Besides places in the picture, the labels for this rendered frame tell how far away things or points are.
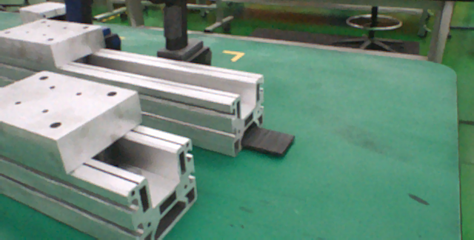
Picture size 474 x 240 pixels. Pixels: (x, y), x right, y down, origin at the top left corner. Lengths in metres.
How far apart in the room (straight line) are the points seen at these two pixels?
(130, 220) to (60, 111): 0.14
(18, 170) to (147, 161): 0.14
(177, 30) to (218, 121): 0.27
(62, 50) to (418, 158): 0.56
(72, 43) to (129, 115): 0.29
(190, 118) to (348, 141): 0.23
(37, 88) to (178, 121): 0.19
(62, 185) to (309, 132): 0.35
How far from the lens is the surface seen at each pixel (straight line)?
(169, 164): 0.41
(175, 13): 0.72
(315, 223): 0.43
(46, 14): 1.09
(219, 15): 3.68
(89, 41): 0.71
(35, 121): 0.41
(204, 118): 0.51
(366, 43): 3.20
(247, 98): 0.55
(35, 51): 0.71
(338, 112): 0.64
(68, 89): 0.47
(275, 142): 0.53
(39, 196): 0.48
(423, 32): 3.81
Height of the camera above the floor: 1.08
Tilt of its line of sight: 27 degrees down
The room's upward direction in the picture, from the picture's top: 3 degrees counter-clockwise
